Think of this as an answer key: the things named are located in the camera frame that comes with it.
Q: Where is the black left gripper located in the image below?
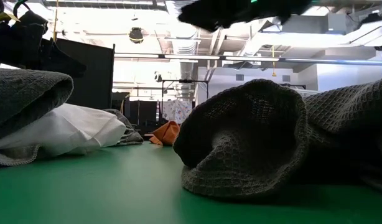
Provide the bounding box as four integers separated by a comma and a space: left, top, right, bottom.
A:
0, 11, 88, 78

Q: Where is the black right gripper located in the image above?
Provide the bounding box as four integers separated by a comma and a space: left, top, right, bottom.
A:
177, 0, 241, 34

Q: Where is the light gray waffle towel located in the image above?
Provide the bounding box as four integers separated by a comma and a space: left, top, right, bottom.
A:
0, 143, 42, 167
0, 67, 74, 142

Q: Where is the white grey patterned cloth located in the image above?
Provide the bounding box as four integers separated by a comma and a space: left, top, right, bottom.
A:
0, 103, 127, 158

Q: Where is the dark gray plaid towel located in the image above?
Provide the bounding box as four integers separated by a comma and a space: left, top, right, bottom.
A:
102, 108, 144, 146

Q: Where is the orange towel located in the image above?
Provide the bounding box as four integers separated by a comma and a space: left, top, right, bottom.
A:
149, 120, 181, 146

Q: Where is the dark gray waffle towel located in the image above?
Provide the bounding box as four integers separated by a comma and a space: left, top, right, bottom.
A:
173, 74, 382, 200

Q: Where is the black partition panel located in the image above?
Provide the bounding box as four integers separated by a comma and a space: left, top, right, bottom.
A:
55, 37, 116, 110

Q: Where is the long ceiling light bar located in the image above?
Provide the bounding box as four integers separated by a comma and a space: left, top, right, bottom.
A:
114, 52, 382, 67

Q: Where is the black clothes rack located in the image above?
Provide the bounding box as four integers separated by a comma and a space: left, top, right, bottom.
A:
153, 71, 210, 124

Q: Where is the black hanging dome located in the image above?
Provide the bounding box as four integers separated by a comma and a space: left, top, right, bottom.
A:
128, 27, 144, 44

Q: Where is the black cabinet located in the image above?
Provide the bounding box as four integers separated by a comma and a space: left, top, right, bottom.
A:
111, 91, 158, 127

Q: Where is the patterned hanging cloth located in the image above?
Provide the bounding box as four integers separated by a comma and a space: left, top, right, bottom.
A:
162, 99, 193, 124

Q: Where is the silver ventilation duct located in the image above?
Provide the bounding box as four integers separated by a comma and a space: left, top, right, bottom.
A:
170, 29, 200, 100

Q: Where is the yellow cable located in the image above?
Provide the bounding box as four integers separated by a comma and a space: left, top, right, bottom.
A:
53, 0, 59, 42

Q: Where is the green cable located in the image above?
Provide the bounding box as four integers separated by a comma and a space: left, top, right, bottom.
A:
12, 0, 32, 16

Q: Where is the yellow cable tag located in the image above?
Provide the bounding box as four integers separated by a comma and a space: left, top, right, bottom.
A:
0, 12, 21, 23

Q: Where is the yellow pendant cord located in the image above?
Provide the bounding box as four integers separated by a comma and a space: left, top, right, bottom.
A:
271, 45, 277, 77

